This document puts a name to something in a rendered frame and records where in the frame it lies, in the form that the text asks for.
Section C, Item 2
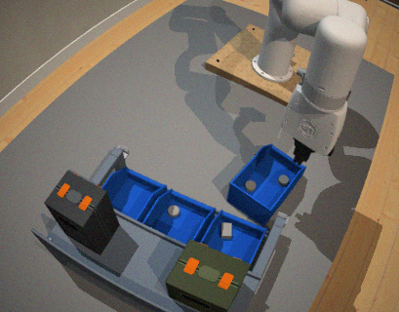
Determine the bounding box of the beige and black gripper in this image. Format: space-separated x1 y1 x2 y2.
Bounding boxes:
281 82 347 166

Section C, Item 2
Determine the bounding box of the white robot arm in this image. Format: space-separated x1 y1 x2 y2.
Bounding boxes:
252 0 369 110

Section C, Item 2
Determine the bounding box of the grey low shelf rack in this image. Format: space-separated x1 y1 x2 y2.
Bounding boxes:
31 145 289 312

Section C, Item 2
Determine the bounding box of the black case with orange latches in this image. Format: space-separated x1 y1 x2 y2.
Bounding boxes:
45 170 120 255

